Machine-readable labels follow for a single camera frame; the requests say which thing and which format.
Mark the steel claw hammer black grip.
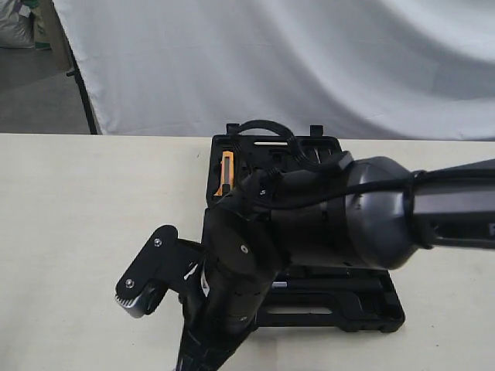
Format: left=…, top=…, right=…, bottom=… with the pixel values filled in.
left=271, top=278, right=383, bottom=291

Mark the green white box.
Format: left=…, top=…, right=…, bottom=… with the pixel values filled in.
left=32, top=1, right=51, bottom=50

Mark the grey plastic sack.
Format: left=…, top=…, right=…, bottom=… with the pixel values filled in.
left=1, top=0, right=39, bottom=49

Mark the black plastic tool case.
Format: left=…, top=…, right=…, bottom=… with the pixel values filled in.
left=202, top=134, right=405, bottom=333

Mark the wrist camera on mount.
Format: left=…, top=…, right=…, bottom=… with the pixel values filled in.
left=115, top=225, right=204, bottom=318

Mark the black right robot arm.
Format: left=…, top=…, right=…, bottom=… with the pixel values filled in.
left=176, top=157, right=494, bottom=370

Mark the black backdrop stand pole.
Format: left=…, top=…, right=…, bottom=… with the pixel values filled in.
left=56, top=11, right=100, bottom=135

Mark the white backdrop cloth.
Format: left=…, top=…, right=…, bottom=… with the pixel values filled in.
left=55, top=1, right=494, bottom=140

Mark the orange utility knife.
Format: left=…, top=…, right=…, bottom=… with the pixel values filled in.
left=214, top=151, right=234, bottom=196

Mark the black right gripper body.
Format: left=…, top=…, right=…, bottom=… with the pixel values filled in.
left=176, top=267, right=273, bottom=370

